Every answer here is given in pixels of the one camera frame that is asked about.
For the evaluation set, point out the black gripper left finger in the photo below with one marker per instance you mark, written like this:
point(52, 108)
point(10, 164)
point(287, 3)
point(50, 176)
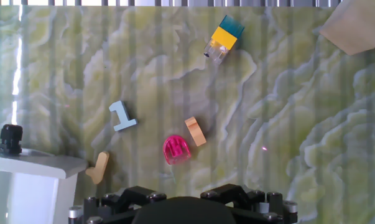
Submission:
point(125, 199)

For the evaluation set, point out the black drawer knob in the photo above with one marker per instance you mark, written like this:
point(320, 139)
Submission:
point(10, 138)

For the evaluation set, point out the white plastic drawer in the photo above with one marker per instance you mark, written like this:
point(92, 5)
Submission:
point(35, 186)

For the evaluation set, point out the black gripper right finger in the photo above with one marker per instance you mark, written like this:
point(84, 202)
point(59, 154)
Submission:
point(234, 194)

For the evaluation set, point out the pink translucent plastic block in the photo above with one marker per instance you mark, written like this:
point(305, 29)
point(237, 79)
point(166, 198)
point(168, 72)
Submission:
point(176, 151)

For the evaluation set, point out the orange wooden half-round block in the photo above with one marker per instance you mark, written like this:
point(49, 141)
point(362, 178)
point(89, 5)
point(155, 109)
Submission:
point(196, 132)

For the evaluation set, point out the green marble pattern mat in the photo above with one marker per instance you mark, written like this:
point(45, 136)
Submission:
point(268, 124)

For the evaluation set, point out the light blue number one block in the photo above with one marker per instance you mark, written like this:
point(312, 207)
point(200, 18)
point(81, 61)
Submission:
point(122, 117)

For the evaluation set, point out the tan wooden angled piece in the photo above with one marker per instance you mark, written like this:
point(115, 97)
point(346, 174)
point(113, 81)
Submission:
point(99, 169)

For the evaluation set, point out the teal yellow clear brick stack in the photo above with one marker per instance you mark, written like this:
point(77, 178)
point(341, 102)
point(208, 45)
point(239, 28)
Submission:
point(224, 37)

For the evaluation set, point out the plain wooden cube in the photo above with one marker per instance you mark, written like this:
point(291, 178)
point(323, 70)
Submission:
point(358, 25)

